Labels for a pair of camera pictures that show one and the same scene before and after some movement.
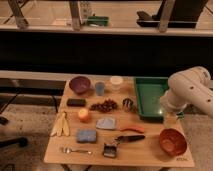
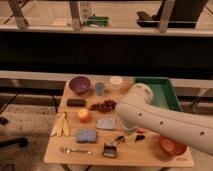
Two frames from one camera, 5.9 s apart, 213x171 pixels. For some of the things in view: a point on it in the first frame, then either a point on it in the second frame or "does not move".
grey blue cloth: (105, 123) does not move
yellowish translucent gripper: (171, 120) to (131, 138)
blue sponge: (86, 135) does not move
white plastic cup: (116, 82) does not move
